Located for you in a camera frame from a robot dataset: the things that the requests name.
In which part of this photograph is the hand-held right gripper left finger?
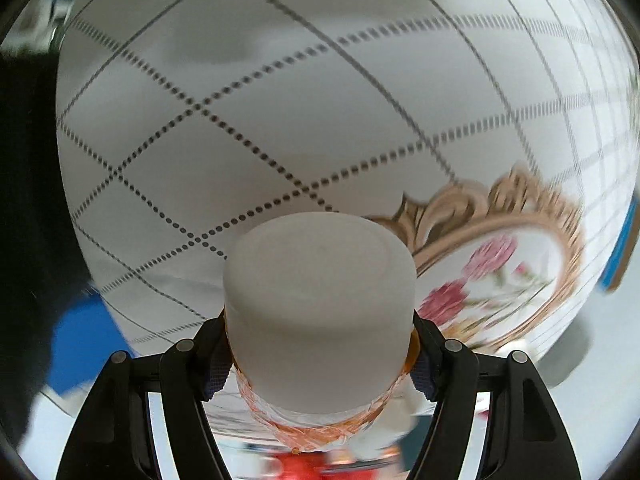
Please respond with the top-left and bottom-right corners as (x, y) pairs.
(55, 311), (234, 480)

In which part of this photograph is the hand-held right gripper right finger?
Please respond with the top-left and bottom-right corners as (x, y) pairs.
(400, 311), (583, 480)

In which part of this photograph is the white cup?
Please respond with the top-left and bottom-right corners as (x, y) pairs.
(222, 213), (418, 452)

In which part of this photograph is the blue cloth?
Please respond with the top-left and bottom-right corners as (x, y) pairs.
(42, 290), (135, 397)

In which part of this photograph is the white checked floral tablecloth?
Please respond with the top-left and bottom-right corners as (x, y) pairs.
(55, 0), (640, 361)

